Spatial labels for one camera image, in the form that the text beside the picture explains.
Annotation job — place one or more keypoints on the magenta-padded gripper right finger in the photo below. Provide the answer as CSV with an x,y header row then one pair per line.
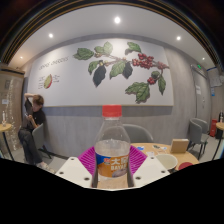
x,y
150,171

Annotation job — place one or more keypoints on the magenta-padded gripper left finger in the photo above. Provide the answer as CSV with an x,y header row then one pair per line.
x,y
71,171

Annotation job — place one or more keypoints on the clear bottle with red cap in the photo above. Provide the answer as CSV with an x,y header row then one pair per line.
x,y
112,150

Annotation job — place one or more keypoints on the white cup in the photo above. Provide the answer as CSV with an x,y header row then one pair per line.
x,y
167,160

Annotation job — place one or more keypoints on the brown cardboard box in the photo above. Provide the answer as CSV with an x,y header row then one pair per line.
x,y
179,146

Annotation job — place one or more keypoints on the grey upholstered chair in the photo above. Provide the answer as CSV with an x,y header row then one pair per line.
x,y
140,133
195,131
39,135

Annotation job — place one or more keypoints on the person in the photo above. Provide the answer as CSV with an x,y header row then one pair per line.
x,y
33,116

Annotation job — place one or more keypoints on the red fire extinguisher box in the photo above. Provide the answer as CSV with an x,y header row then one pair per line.
x,y
213,128

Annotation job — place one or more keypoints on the small clear bottle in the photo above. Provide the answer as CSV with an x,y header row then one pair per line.
x,y
4,117

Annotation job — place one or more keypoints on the grey door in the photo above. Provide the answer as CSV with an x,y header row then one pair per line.
x,y
201,100

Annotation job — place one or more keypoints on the brown wooden cabinet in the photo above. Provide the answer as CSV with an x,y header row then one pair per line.
x,y
10,93

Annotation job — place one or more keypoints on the white notice board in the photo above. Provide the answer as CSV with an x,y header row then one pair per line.
x,y
216,80

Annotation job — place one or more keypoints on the green exit sign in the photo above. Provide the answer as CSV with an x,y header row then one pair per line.
x,y
199,66

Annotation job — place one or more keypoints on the round ceiling lights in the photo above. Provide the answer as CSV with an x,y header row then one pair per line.
x,y
117,20

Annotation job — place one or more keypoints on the coffee branch wall mural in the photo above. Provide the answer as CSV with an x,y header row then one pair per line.
x,y
66,83

